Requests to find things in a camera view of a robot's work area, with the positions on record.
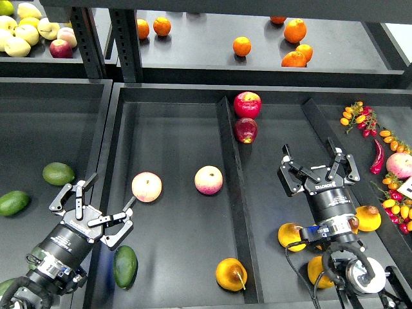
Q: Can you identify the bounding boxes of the black centre divided tray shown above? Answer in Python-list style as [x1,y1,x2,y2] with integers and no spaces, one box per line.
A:
[71,84,411,308]

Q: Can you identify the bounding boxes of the yellow pear pile front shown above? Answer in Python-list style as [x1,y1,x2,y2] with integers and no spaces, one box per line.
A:
[4,37,31,57]

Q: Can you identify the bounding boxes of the pale peach on shelf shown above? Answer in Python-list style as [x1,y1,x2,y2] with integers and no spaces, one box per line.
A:
[57,27,77,48]

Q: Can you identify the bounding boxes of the cherry tomato bunch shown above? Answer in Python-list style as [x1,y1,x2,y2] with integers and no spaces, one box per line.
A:
[340,101,379,138]
[371,172,411,234]

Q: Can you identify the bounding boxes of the dark red apple on shelf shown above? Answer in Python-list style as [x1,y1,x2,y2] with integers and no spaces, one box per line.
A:
[49,39,73,59]

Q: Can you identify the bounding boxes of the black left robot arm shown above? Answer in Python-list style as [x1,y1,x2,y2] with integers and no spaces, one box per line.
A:
[1,174,136,308]

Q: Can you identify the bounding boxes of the red chili pepper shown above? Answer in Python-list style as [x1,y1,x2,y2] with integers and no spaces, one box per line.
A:
[370,139,385,174]

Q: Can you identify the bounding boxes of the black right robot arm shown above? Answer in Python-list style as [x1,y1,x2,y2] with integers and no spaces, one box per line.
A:
[277,138,411,308]

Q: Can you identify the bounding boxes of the dark green avocado bottom left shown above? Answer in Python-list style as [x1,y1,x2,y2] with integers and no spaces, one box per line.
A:
[0,278,15,297]

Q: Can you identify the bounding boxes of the red apple upper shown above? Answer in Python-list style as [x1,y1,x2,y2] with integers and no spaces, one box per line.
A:
[234,91,262,118]

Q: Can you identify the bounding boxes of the black left tray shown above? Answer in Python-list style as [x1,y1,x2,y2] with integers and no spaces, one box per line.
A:
[1,78,112,281]

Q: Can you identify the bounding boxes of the black upper shelf tray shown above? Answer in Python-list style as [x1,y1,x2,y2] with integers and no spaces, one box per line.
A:
[136,10,411,89]

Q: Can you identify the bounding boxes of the orange right small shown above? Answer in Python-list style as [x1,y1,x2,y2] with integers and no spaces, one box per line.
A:
[295,44,314,62]

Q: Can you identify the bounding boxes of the orange cherry tomato string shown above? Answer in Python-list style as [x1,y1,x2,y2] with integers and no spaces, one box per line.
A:
[379,129,411,155]

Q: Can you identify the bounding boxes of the white label card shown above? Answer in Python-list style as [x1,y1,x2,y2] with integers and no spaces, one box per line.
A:
[397,176,412,199]

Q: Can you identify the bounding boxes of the bright green avocado left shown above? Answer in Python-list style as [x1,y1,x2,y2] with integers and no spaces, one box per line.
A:
[0,191,30,216]

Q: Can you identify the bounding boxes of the cherry tomato bunch lower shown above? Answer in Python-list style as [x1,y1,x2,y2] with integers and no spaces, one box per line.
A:
[371,172,411,234]

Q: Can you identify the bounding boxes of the orange middle shelf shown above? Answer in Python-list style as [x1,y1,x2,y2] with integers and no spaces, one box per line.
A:
[232,36,252,57]

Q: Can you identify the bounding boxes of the dark red apple lower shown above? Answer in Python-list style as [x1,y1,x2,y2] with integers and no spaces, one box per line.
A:
[234,117,258,144]

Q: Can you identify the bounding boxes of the cherry tomato bunch upper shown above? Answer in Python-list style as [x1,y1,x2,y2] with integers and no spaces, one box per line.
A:
[340,101,379,138]

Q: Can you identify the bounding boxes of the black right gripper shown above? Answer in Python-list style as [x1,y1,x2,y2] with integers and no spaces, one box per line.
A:
[277,137,361,234]

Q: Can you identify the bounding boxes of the orange partly hidden top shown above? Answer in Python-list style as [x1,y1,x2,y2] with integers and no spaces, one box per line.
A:
[270,16,287,24]

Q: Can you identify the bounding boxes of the black perforated shelf post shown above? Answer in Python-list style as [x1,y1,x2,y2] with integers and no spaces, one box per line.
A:
[109,8,144,83]

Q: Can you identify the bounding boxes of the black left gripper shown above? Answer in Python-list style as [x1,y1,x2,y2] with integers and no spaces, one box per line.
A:
[39,173,136,262]

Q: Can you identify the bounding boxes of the yellow pear pile middle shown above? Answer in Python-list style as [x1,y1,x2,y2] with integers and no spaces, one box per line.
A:
[14,24,39,46]

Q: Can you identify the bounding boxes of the large orange upper right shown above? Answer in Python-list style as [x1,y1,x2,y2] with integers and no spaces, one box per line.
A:
[284,19,307,44]

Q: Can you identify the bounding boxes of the orange front right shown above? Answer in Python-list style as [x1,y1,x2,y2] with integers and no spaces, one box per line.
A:
[281,51,307,68]

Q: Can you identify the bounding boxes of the pink apple right edge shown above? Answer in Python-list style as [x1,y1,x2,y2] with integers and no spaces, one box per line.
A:
[386,153,411,179]

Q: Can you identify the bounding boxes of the pink apple centre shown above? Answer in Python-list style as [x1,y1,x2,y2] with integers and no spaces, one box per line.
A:
[194,165,223,195]

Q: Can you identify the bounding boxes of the black perforated post left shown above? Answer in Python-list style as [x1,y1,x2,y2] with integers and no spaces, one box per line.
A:
[70,7,107,79]

